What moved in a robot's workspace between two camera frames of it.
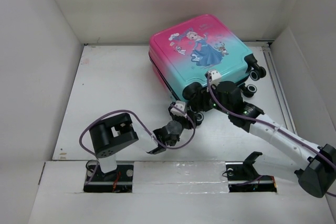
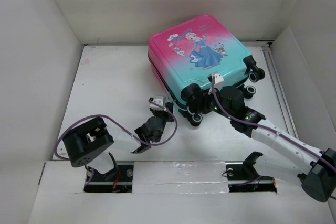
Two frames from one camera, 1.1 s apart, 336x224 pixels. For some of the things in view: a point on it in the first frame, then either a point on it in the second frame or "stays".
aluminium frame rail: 269,55 stays
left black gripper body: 185,122 → 164,115
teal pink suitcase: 181,54 stays
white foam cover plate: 182,177 stays
